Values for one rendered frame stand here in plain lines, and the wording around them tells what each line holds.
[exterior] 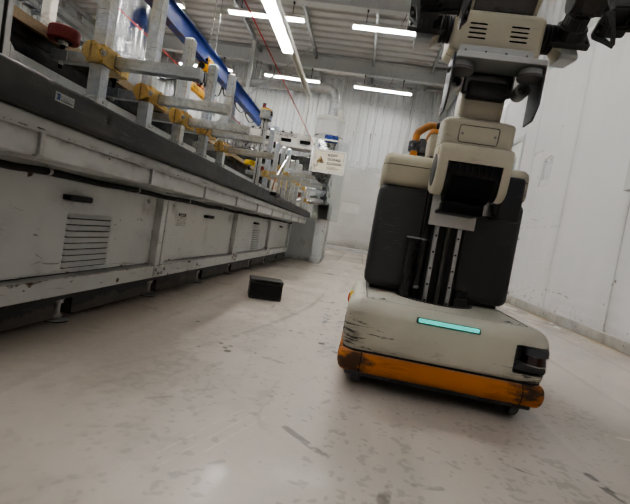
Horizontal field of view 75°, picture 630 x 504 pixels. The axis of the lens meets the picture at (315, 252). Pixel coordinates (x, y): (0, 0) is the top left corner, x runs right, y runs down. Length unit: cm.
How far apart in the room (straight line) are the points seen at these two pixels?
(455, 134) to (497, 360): 70
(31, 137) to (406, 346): 112
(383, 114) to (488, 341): 1157
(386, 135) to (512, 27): 1108
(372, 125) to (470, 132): 1121
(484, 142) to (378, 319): 64
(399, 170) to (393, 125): 1104
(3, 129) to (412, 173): 124
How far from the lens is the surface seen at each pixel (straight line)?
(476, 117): 147
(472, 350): 136
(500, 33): 154
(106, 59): 133
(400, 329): 131
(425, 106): 1290
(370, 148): 1246
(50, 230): 161
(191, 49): 182
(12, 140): 113
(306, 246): 603
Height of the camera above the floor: 47
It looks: 3 degrees down
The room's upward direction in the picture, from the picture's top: 10 degrees clockwise
